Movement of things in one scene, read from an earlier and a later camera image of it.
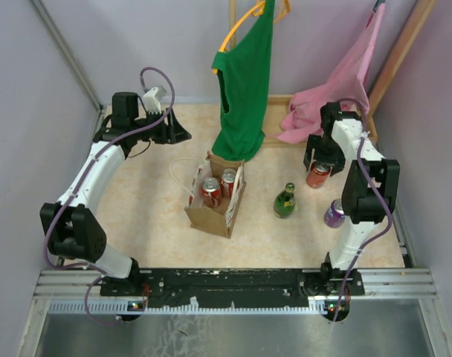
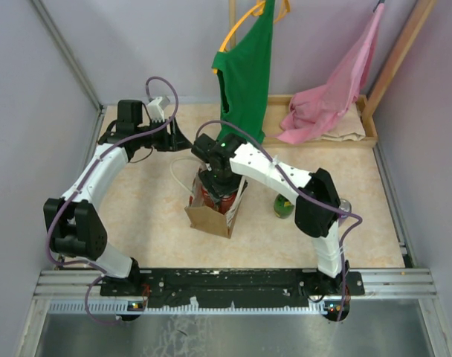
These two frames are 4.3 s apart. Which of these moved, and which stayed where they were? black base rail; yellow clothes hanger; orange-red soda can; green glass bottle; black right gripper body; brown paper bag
Moved: orange-red soda can; black right gripper body
Stayed: yellow clothes hanger; brown paper bag; black base rail; green glass bottle
